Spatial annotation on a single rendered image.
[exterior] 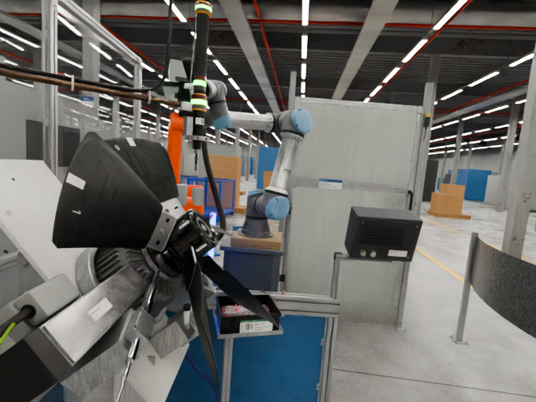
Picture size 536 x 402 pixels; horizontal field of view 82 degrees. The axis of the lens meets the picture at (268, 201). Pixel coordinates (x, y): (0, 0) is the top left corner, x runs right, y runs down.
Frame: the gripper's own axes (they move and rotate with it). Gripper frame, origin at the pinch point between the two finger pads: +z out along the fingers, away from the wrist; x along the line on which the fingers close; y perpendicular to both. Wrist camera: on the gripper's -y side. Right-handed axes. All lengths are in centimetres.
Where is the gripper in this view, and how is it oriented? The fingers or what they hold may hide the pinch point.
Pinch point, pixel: (171, 83)
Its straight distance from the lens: 107.1
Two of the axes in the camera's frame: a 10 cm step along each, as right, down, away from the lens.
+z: -2.8, 3.3, -9.0
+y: -0.8, 9.3, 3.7
